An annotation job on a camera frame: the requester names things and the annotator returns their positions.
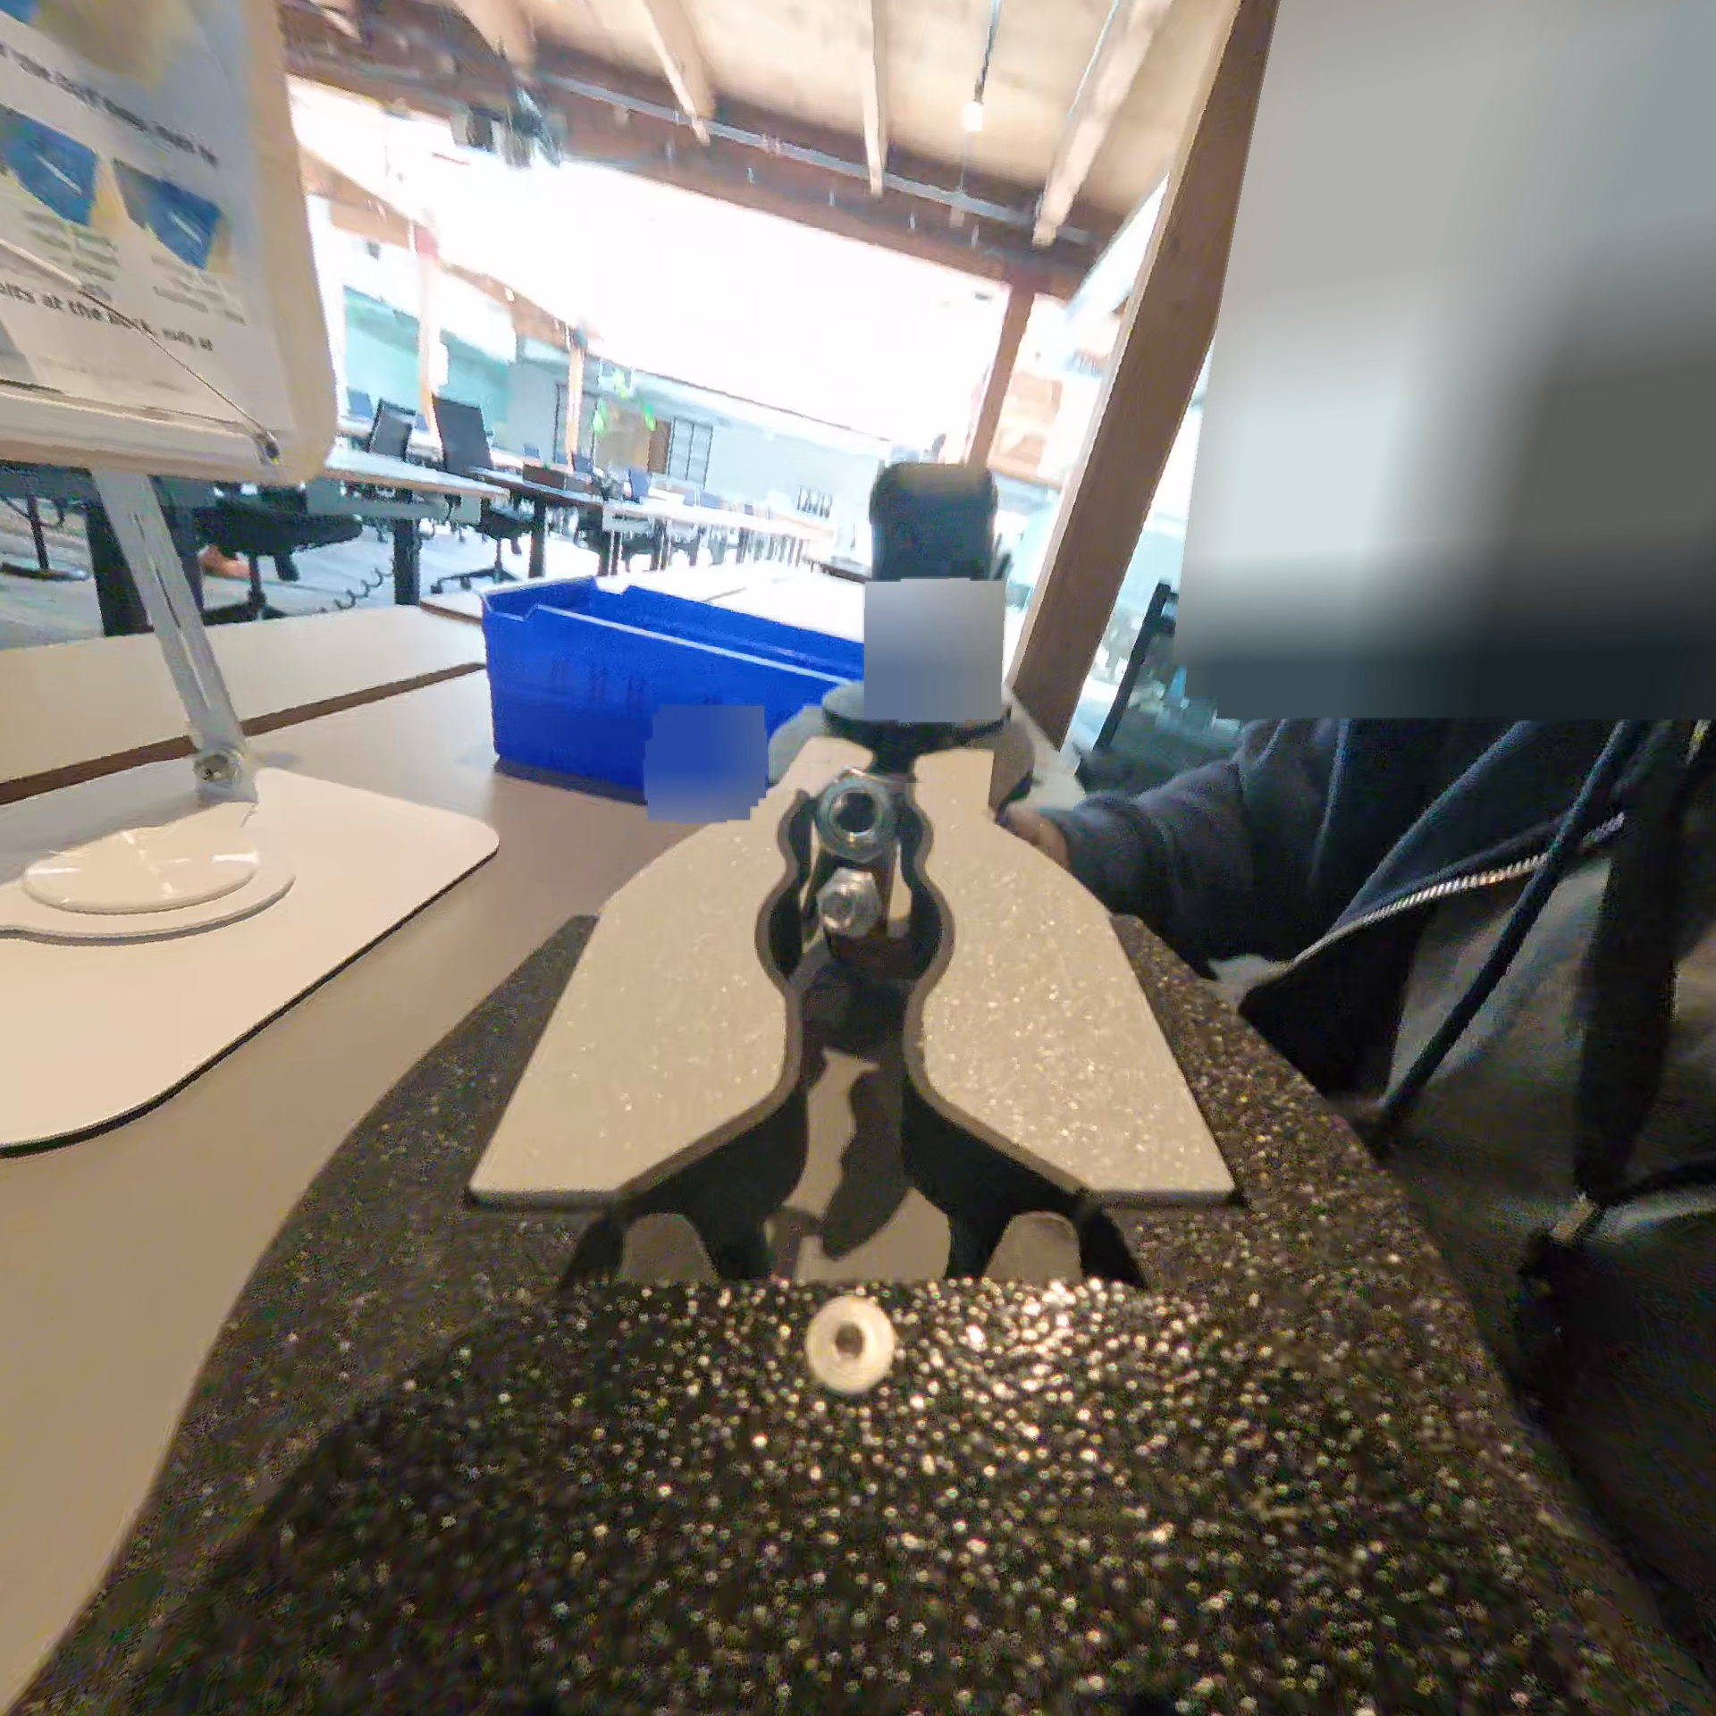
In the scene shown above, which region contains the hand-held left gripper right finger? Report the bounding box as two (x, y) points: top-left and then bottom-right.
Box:
(891, 743), (1238, 1196)

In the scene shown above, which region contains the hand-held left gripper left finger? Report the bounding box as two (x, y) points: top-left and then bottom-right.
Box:
(466, 766), (824, 1202)

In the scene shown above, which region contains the silver bolt with nut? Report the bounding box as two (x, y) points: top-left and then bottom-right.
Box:
(810, 773), (895, 867)

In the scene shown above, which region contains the person's right forearm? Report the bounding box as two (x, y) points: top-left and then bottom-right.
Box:
(1046, 743), (1357, 972)

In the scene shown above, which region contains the blue plastic bin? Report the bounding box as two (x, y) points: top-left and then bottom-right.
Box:
(480, 573), (869, 809)

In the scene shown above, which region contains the green plant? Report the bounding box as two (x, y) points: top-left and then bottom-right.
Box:
(587, 364), (663, 460)

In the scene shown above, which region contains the person's dark zip jacket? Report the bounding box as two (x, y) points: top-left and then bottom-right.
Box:
(1200, 716), (1716, 1664)

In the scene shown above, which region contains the white document stand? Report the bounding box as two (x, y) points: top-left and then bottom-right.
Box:
(0, 0), (501, 1149)

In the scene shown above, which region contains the tall black office chair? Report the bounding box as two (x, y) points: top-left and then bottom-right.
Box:
(429, 394), (523, 594)

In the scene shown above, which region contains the person's grey shirt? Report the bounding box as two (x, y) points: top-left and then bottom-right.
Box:
(1367, 844), (1716, 1651)

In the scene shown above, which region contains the white office desk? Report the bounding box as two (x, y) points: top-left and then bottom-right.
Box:
(320, 443), (515, 609)

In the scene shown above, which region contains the low black office chair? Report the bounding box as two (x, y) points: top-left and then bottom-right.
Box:
(198, 475), (365, 620)

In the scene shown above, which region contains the printed instruction sheet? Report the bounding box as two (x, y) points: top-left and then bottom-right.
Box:
(0, 0), (290, 431)

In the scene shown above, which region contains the thin wooden post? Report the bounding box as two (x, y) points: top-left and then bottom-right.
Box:
(965, 282), (1038, 472)

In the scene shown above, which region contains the thick wooden post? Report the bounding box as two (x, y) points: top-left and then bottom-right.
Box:
(1005, 0), (1281, 748)

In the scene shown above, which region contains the black lanyard strap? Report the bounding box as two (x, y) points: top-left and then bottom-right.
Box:
(1517, 719), (1716, 1342)

